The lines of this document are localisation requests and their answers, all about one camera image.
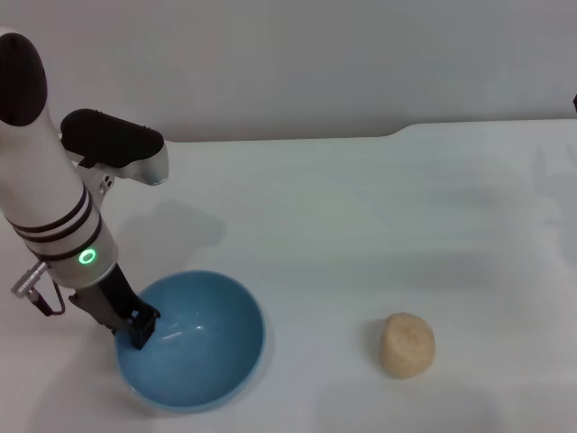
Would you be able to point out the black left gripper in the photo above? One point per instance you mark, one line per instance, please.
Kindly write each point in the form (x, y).
(110, 295)

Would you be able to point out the blue bowl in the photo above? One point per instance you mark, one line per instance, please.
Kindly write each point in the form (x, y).
(203, 343)

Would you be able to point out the beige egg yolk pastry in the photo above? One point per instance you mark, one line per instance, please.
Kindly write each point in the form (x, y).
(408, 345)

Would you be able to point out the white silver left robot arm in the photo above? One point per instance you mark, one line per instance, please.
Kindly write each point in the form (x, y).
(49, 198)

